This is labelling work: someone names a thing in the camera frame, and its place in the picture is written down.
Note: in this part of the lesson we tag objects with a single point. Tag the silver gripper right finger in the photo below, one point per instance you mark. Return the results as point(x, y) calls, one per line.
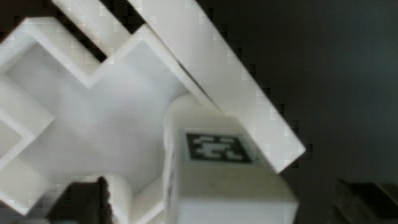
point(364, 203)

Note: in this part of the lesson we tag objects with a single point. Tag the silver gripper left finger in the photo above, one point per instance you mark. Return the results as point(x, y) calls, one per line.
point(81, 206)

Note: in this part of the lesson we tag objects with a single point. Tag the white chair leg block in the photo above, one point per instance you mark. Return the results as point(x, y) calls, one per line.
point(223, 189)

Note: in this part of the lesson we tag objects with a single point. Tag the white chair seat piece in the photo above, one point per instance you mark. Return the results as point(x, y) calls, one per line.
point(81, 108)

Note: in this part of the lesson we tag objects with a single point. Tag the white U-shaped boundary frame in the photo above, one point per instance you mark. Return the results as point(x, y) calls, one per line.
point(183, 28)

